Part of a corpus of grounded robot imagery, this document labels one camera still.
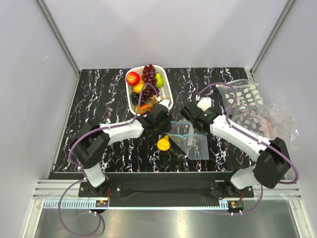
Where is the red grape bunch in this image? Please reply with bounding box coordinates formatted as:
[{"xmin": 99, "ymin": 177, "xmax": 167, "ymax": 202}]
[{"xmin": 142, "ymin": 64, "xmax": 159, "ymax": 100}]

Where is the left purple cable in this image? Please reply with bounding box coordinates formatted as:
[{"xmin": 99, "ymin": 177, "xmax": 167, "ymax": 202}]
[{"xmin": 58, "ymin": 83, "xmax": 164, "ymax": 236}]

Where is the clear zip top bag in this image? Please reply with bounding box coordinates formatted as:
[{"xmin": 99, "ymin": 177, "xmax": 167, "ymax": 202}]
[{"xmin": 167, "ymin": 120, "xmax": 209, "ymax": 160}]

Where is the green pear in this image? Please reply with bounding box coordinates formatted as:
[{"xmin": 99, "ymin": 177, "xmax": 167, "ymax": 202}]
[{"xmin": 155, "ymin": 73, "xmax": 164, "ymax": 88}]

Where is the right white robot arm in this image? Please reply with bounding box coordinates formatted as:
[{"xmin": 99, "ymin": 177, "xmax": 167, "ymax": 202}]
[{"xmin": 180, "ymin": 103, "xmax": 291, "ymax": 197}]

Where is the dark purple grape bunch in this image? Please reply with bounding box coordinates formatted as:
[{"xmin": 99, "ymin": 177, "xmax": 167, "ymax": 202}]
[{"xmin": 130, "ymin": 92, "xmax": 140, "ymax": 105}]

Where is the bag of pink slices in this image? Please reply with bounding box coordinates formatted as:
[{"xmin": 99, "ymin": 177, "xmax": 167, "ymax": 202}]
[{"xmin": 231, "ymin": 110, "xmax": 272, "ymax": 138}]

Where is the purple cable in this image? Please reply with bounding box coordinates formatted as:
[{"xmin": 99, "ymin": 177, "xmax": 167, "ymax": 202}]
[
  {"xmin": 58, "ymin": 83, "xmax": 164, "ymax": 236},
  {"xmin": 195, "ymin": 82, "xmax": 299, "ymax": 215}
]

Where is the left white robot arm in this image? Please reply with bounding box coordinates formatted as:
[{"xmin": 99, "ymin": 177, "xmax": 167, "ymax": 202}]
[{"xmin": 68, "ymin": 99, "xmax": 171, "ymax": 196}]

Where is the orange fruit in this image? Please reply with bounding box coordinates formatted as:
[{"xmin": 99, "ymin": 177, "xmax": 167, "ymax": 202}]
[{"xmin": 138, "ymin": 104, "xmax": 152, "ymax": 114}]

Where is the white perforated plastic basket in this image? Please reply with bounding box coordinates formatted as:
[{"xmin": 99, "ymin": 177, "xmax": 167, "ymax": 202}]
[{"xmin": 125, "ymin": 64, "xmax": 173, "ymax": 114}]

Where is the red apple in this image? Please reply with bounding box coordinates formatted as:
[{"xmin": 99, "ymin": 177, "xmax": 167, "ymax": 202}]
[{"xmin": 126, "ymin": 72, "xmax": 140, "ymax": 86}]

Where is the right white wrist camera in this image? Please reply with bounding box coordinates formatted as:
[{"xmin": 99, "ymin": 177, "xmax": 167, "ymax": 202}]
[{"xmin": 196, "ymin": 96, "xmax": 212, "ymax": 112}]

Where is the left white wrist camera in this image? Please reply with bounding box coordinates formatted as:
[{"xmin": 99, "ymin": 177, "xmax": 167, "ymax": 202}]
[{"xmin": 158, "ymin": 99, "xmax": 173, "ymax": 111}]

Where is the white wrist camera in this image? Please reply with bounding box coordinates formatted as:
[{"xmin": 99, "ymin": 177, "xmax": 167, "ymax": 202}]
[
  {"xmin": 196, "ymin": 96, "xmax": 212, "ymax": 112},
  {"xmin": 158, "ymin": 99, "xmax": 173, "ymax": 111}
]

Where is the yellow pear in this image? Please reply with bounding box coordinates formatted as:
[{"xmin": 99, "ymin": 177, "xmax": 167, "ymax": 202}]
[{"xmin": 157, "ymin": 135, "xmax": 170, "ymax": 151}]

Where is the bag of white slices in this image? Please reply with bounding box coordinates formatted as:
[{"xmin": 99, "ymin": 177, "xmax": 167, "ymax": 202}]
[{"xmin": 216, "ymin": 79, "xmax": 264, "ymax": 115}]

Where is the aluminium frame rail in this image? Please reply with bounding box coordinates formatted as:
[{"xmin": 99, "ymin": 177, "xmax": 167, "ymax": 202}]
[{"xmin": 32, "ymin": 179, "xmax": 302, "ymax": 200}]

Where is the crumpled clear plastic bag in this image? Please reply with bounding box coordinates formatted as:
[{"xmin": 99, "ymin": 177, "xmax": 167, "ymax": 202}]
[{"xmin": 265, "ymin": 103, "xmax": 301, "ymax": 150}]

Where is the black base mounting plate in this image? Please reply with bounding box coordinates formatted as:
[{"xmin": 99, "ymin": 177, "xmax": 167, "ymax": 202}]
[{"xmin": 78, "ymin": 172, "xmax": 254, "ymax": 198}]

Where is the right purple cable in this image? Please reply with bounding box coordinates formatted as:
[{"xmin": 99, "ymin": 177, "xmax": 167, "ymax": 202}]
[{"xmin": 195, "ymin": 82, "xmax": 299, "ymax": 215}]

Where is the yellow lemon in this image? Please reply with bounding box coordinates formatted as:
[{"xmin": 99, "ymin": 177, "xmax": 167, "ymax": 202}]
[{"xmin": 132, "ymin": 83, "xmax": 144, "ymax": 94}]

